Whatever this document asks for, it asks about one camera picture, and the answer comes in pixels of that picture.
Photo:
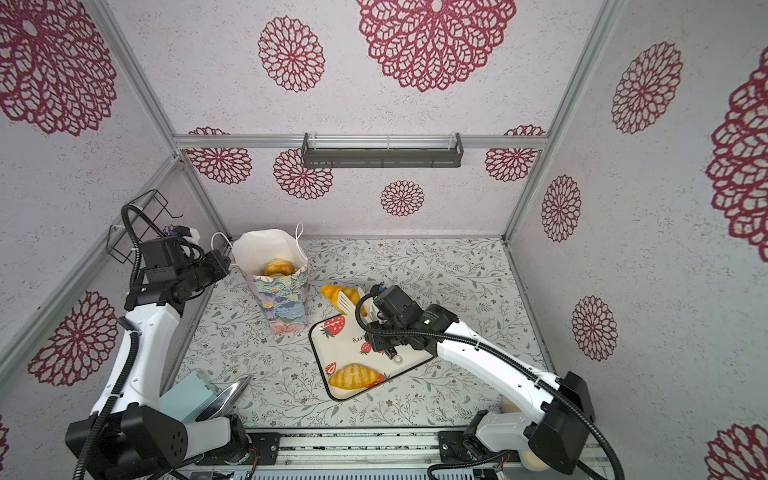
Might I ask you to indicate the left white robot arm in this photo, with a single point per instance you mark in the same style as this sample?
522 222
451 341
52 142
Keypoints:
126 435

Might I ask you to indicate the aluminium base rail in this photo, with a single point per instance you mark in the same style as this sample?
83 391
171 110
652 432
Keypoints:
365 453

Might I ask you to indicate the striped oval bread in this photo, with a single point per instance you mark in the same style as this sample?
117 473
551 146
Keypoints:
279 267

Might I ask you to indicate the steel tongs with cream tips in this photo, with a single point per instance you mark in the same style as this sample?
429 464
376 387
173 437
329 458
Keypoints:
347 306

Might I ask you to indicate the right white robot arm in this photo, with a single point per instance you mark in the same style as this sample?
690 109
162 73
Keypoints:
553 412

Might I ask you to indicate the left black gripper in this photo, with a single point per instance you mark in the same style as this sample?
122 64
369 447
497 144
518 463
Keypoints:
215 260

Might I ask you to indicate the croissant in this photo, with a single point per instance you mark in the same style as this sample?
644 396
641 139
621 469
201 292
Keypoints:
329 292
356 376

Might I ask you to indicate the teal sponge block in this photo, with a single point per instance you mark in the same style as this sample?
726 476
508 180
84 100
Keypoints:
187 398

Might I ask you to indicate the strawberry pattern tray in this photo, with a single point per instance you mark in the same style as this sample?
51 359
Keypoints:
339 341

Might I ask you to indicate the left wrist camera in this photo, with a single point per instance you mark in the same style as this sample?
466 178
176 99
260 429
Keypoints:
187 233

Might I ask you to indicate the black wire rack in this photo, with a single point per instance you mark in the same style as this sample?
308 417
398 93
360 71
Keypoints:
155 205

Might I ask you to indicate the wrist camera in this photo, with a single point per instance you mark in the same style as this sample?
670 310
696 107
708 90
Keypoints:
396 303
187 233

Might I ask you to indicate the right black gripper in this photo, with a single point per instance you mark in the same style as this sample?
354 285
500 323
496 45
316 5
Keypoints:
376 342

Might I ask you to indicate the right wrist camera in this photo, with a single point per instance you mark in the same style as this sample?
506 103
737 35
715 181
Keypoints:
396 303

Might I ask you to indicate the floral paper bag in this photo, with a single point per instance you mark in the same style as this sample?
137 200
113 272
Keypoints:
282 299

